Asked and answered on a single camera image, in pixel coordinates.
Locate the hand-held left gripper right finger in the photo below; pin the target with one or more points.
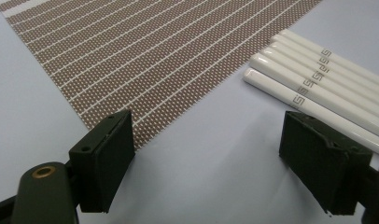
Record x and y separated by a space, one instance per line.
324 165

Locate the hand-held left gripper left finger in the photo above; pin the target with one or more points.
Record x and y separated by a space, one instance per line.
100 165

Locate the row of white chopsticks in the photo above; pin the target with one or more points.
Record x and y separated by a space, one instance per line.
334 93

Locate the pale blue table sheet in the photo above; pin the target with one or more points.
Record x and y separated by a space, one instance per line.
209 174

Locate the brown striped woven placemat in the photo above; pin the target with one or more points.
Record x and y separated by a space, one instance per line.
147 62

